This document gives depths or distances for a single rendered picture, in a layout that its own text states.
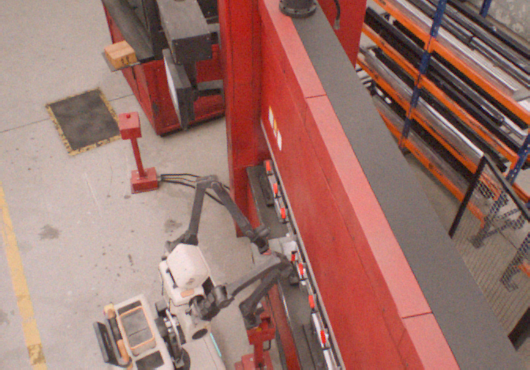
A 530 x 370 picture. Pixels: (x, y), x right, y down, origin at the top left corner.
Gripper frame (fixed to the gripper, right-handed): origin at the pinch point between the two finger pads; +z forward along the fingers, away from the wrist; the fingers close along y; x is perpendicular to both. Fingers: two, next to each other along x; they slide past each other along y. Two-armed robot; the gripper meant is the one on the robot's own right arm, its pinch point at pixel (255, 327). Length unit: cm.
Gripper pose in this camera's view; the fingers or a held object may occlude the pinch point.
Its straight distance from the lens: 340.2
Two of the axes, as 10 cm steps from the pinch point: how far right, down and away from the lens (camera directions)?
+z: 2.5, 6.0, 7.6
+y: 9.3, -3.6, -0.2
